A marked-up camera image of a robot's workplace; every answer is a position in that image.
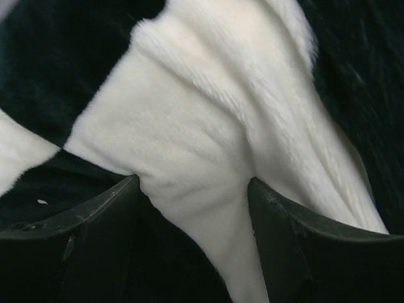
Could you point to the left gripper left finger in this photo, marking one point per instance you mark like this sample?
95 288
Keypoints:
91 253

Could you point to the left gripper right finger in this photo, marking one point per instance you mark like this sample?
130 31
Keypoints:
306 257

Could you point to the black white checkered pillowcase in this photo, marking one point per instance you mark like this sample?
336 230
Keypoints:
196 99

